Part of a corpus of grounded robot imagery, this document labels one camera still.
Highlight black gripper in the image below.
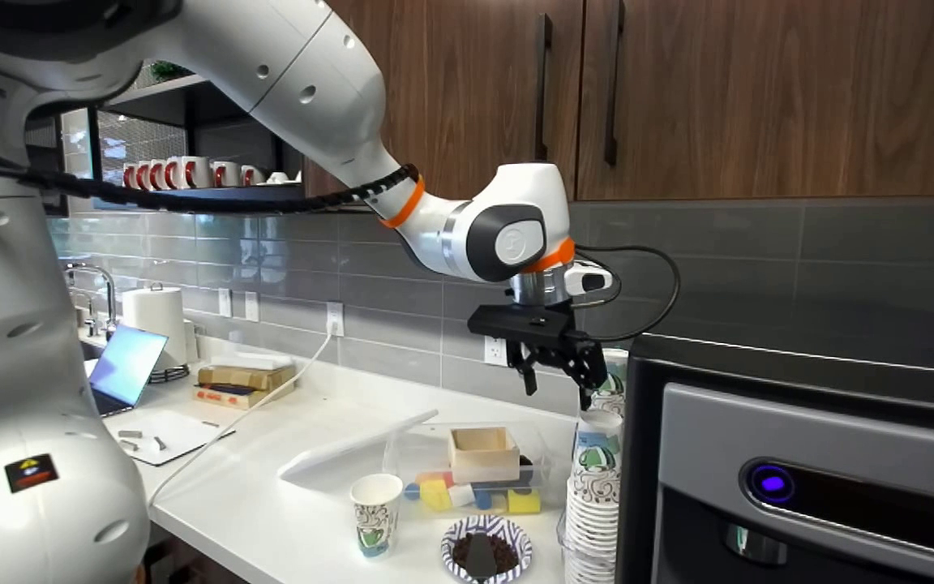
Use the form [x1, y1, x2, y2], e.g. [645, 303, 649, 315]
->
[508, 321, 610, 411]

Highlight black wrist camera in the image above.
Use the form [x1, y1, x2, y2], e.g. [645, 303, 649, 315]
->
[464, 303, 579, 339]

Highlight upright printed paper cup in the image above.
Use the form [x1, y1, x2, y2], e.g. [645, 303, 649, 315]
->
[348, 472, 409, 561]

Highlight wooden tray box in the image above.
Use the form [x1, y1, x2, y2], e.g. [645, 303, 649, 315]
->
[193, 362, 300, 396]

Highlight white paper sheets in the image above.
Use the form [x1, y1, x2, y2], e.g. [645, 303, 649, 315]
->
[104, 406, 236, 472]

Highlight small yellow block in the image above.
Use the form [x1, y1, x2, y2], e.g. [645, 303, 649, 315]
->
[503, 488, 544, 520]

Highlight tall stack of paper cups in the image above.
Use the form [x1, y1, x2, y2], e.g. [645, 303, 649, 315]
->
[597, 343, 635, 415]

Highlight blue patterned paper bowl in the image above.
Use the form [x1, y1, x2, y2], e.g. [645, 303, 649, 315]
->
[437, 514, 539, 584]

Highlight clear plastic container lid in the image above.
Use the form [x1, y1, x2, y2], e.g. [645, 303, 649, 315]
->
[274, 406, 444, 498]

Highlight metal faucet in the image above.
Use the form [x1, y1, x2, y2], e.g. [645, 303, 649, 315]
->
[62, 258, 121, 341]

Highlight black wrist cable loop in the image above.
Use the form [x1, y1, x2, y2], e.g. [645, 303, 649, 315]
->
[593, 245, 686, 352]

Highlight wooden cupboard door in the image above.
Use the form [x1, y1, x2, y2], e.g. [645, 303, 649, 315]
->
[578, 0, 934, 204]
[300, 0, 588, 204]

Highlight large yellow block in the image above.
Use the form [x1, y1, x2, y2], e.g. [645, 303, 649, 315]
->
[416, 474, 457, 517]

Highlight white paper towel roll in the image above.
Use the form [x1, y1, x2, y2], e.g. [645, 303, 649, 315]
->
[121, 283, 193, 375]

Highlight white power cable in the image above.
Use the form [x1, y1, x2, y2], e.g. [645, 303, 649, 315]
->
[147, 321, 341, 514]

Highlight grey coffee machine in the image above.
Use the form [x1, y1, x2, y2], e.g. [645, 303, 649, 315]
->
[616, 329, 934, 584]

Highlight black cupboard handle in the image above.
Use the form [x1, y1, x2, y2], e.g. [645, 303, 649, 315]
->
[536, 15, 558, 166]
[603, 0, 625, 172]

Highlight small wooden box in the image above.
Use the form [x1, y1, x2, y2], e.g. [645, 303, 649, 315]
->
[444, 424, 526, 488]

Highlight red and white book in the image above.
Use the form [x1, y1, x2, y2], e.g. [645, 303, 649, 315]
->
[190, 383, 286, 411]

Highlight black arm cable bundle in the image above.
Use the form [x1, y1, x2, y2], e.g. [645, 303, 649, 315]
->
[0, 126, 422, 216]

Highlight green plant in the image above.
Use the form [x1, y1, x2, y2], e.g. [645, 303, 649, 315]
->
[151, 59, 201, 85]

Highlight dark coffee grounds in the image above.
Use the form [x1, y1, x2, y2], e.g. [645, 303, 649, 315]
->
[448, 530, 521, 582]

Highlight short stack of paper cups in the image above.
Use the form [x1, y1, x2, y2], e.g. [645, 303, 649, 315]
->
[561, 467, 625, 571]

